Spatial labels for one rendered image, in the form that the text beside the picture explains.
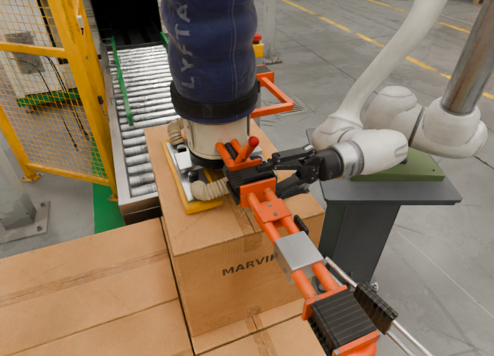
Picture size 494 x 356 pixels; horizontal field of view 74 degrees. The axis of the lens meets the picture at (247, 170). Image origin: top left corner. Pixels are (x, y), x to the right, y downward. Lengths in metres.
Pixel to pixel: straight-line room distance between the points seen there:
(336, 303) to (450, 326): 1.48
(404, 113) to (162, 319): 1.07
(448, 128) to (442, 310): 1.06
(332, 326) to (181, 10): 0.63
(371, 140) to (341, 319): 0.46
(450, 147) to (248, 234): 0.79
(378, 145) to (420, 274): 1.36
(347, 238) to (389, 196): 0.39
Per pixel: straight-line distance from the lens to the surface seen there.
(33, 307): 1.36
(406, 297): 1.99
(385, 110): 1.30
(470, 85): 1.20
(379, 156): 0.84
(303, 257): 0.59
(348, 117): 0.97
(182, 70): 0.78
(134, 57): 3.22
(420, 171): 1.42
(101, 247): 1.42
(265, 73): 1.23
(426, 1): 0.96
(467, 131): 1.29
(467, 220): 2.57
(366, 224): 1.57
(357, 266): 1.80
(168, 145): 1.08
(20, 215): 2.45
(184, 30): 0.74
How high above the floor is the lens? 1.56
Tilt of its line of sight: 38 degrees down
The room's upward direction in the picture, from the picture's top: straight up
